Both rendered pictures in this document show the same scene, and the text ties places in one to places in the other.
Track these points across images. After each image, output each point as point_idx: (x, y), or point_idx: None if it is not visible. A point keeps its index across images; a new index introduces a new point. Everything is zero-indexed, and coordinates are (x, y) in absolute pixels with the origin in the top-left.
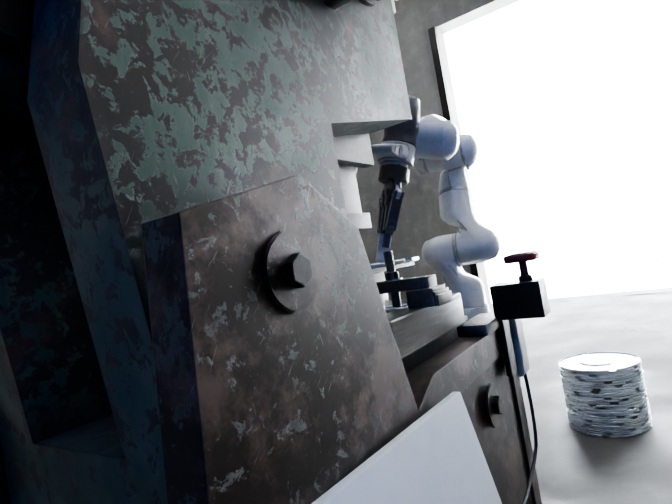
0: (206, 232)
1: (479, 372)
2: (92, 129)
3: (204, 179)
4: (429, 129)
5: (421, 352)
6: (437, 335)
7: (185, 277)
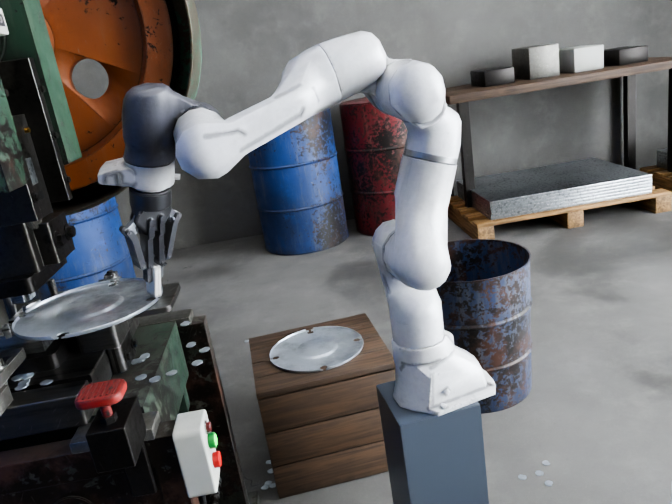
0: None
1: (41, 485)
2: None
3: None
4: (176, 136)
5: (7, 441)
6: (1, 438)
7: None
